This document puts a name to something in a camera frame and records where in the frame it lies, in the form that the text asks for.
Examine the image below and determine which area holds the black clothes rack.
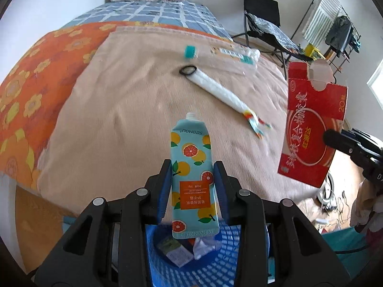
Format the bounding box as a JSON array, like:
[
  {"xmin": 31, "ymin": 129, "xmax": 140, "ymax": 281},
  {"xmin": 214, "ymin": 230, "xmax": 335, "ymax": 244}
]
[{"xmin": 292, "ymin": 0, "xmax": 361, "ymax": 77}]

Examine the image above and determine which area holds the blue checkered mattress cover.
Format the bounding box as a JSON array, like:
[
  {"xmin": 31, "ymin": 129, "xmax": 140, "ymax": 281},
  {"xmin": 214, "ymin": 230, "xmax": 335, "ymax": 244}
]
[{"xmin": 64, "ymin": 0, "xmax": 231, "ymax": 39}]

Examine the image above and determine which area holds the yellow box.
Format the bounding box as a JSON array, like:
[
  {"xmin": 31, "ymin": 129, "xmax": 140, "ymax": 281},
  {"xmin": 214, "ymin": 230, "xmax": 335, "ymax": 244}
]
[{"xmin": 304, "ymin": 44, "xmax": 325, "ymax": 60}]

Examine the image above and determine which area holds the orange cap fruit tube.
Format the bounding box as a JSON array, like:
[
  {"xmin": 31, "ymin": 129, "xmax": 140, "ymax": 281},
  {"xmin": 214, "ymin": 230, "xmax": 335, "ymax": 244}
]
[{"xmin": 170, "ymin": 113, "xmax": 220, "ymax": 240}]

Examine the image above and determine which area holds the colourful white wrapper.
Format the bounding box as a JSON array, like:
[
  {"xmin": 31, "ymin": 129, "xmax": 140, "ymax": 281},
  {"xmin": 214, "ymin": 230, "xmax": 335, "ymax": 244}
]
[{"xmin": 179, "ymin": 65, "xmax": 271, "ymax": 139}]

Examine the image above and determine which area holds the black hair tie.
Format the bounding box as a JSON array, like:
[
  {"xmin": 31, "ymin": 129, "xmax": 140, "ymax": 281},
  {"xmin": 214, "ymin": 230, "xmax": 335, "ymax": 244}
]
[{"xmin": 178, "ymin": 65, "xmax": 198, "ymax": 77}]

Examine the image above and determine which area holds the green white snack packet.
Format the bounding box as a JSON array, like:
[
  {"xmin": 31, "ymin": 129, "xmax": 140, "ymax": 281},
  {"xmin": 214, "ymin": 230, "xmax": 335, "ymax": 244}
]
[{"xmin": 157, "ymin": 236, "xmax": 194, "ymax": 268}]

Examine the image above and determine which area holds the dark hanging jacket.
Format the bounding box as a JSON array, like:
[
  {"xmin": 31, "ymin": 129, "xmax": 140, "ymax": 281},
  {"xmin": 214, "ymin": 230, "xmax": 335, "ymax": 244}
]
[{"xmin": 325, "ymin": 16, "xmax": 353, "ymax": 57}]

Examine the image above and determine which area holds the checkered chair cushion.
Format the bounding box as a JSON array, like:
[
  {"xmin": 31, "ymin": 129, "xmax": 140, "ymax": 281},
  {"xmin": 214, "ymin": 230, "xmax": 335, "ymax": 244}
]
[{"xmin": 246, "ymin": 13, "xmax": 301, "ymax": 53}]

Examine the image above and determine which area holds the orange floral bedsheet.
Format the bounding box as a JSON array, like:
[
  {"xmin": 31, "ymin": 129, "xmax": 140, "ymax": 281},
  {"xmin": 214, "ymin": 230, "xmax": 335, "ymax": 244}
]
[{"xmin": 1, "ymin": 21, "xmax": 217, "ymax": 195}]

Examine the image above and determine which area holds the black folding chair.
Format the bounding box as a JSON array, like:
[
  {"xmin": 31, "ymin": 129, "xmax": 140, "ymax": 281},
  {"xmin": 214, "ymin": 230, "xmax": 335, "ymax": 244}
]
[{"xmin": 233, "ymin": 0, "xmax": 314, "ymax": 73}]

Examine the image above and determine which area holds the blue plastic basket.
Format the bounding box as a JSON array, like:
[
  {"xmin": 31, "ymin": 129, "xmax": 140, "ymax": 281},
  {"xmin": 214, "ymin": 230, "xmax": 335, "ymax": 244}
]
[{"xmin": 145, "ymin": 222, "xmax": 271, "ymax": 287}]

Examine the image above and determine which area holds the beige blanket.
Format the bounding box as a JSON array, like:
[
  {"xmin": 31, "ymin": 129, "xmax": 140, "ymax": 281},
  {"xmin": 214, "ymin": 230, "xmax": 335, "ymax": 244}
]
[{"xmin": 37, "ymin": 27, "xmax": 318, "ymax": 214}]

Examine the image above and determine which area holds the white tissue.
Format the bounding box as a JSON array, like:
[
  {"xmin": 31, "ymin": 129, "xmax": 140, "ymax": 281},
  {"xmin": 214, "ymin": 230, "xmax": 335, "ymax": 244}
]
[{"xmin": 193, "ymin": 237, "xmax": 222, "ymax": 260}]

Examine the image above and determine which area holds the red cardboard box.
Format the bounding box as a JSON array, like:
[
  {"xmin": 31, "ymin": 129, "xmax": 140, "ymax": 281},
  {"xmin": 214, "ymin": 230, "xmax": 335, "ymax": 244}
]
[{"xmin": 278, "ymin": 59, "xmax": 348, "ymax": 188}]

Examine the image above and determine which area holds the right gloved hand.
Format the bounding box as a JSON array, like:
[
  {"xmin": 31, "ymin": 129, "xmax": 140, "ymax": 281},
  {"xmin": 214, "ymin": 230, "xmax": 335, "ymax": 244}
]
[{"xmin": 350, "ymin": 179, "xmax": 382, "ymax": 232}]

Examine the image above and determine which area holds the striped white green towel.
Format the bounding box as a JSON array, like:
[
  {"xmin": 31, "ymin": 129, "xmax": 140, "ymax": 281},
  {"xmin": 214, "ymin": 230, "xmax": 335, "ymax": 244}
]
[{"xmin": 302, "ymin": 0, "xmax": 341, "ymax": 47}]

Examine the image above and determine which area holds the clear bottle teal cap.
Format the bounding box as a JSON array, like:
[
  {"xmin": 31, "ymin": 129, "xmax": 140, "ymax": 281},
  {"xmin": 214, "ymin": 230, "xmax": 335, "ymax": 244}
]
[{"xmin": 184, "ymin": 45, "xmax": 260, "ymax": 66}]

